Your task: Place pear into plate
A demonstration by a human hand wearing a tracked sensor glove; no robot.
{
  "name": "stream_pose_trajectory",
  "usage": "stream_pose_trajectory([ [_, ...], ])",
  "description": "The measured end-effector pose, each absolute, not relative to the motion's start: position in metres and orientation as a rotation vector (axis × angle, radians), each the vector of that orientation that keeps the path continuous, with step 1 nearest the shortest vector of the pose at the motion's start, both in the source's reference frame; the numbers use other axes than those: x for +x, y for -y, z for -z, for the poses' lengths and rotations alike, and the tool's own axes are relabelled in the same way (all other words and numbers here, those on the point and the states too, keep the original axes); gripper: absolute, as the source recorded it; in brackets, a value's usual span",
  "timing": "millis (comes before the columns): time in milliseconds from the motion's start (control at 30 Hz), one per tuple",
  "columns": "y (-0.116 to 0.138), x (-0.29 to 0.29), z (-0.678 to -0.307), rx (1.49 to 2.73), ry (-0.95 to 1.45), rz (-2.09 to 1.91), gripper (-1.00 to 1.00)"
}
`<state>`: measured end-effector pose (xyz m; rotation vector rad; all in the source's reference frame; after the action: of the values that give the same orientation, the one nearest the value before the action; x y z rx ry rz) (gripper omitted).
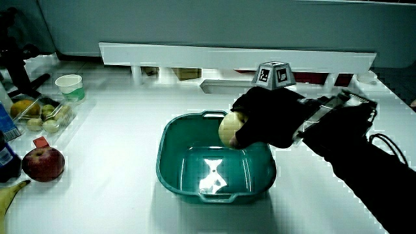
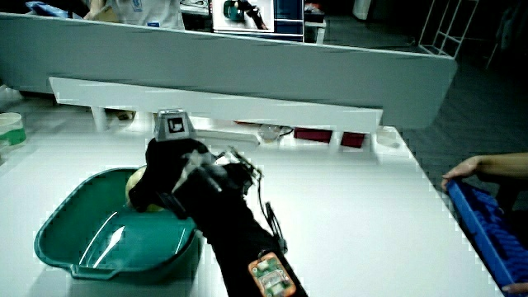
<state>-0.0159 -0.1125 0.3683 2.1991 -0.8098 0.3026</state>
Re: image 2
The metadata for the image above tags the white metal rack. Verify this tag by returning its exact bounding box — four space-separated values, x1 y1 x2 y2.
417 0 480 59

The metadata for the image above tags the dark red box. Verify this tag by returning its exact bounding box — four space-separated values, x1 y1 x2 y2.
293 127 334 144
340 131 367 149

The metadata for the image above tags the clear glass cup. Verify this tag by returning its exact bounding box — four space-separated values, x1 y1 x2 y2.
258 123 284 144

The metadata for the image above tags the blue cloth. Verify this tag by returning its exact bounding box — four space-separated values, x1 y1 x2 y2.
25 0 69 19

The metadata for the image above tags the white long box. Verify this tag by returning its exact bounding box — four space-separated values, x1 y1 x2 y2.
195 129 262 152

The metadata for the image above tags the orange-framed circuit board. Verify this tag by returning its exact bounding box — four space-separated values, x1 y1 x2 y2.
247 252 298 297

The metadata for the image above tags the white desk shelf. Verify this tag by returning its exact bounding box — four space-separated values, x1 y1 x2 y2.
49 76 384 134

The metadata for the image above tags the white cup with green band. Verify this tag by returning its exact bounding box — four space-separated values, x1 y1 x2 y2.
0 111 28 148

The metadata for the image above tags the grey desk partition panel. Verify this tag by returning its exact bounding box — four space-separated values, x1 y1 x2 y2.
0 12 459 131

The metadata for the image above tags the person's right forearm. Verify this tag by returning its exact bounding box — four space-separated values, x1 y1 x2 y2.
193 187 309 297

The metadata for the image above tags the another person's forearm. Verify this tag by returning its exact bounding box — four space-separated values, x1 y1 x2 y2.
474 152 528 183

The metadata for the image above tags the green plastic basin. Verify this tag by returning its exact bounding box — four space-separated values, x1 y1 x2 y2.
33 167 204 282

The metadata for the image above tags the yellow pear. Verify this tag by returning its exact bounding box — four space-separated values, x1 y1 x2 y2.
125 165 166 214

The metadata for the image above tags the blue plastic basket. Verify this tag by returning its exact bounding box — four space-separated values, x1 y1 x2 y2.
445 178 528 290

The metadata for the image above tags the computer monitor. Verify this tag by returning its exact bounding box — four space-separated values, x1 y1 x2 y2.
210 0 306 43

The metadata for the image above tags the person's right hand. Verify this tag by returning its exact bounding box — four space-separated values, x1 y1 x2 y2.
127 107 263 220

